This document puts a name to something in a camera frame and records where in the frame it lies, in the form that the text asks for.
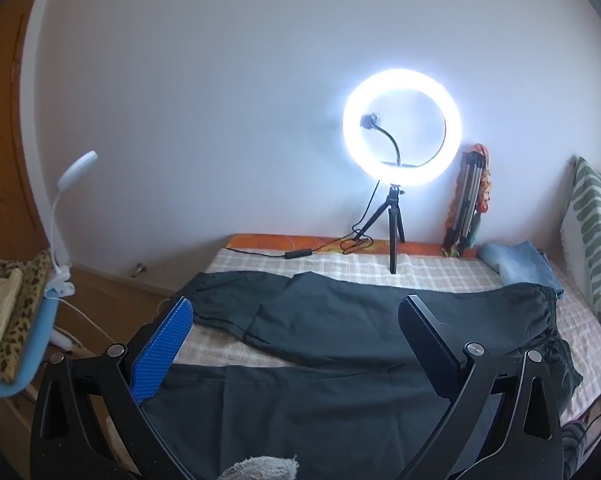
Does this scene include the black tabletop tripod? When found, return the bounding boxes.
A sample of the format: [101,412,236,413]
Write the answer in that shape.
[353,182,407,275]

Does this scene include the black ring light cable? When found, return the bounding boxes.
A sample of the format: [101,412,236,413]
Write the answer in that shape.
[228,180,381,261]

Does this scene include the checked beige blanket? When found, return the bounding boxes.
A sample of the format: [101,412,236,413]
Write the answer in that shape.
[173,247,601,421]

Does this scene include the grey fuzzy cloth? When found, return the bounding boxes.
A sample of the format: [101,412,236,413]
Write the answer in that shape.
[218,455,300,480]

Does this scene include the white power adapter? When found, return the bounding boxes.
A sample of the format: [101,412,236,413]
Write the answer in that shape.
[50,327,77,352]

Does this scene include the green and white patterned pillow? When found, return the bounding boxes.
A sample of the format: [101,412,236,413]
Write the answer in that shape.
[560,156,601,356]

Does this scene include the dark grey pants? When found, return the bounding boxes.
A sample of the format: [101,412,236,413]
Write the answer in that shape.
[145,270,583,480]

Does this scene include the folded blue jeans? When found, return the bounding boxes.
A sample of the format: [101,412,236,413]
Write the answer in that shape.
[477,240,566,302]

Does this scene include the striped cloth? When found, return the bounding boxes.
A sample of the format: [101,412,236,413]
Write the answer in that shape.
[563,422,589,480]

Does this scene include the folded metal stand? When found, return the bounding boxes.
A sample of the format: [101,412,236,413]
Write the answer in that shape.
[441,152,483,260]

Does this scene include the white lamp cable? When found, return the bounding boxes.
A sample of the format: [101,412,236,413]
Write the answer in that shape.
[55,294,108,353]

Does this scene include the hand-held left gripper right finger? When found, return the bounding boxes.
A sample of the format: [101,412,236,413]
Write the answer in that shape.
[397,294,566,480]

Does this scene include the orange bed sheet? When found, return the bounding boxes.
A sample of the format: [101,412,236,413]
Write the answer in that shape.
[225,232,481,259]

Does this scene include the white ring light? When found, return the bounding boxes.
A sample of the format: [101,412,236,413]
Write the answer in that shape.
[343,67,463,183]

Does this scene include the wooden door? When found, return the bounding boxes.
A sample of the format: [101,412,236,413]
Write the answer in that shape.
[0,0,47,281]

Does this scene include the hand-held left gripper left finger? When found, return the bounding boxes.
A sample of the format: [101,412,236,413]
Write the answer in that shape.
[29,296,201,480]

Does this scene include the leopard print cloth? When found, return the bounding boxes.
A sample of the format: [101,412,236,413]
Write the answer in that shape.
[0,249,54,379]

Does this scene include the light blue chair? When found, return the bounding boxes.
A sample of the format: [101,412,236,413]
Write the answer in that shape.
[0,255,61,399]

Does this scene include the black gooseneck phone holder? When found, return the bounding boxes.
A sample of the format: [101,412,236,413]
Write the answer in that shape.
[359,114,406,166]

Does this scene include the white clip lamp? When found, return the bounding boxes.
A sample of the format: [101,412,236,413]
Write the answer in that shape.
[48,151,100,297]

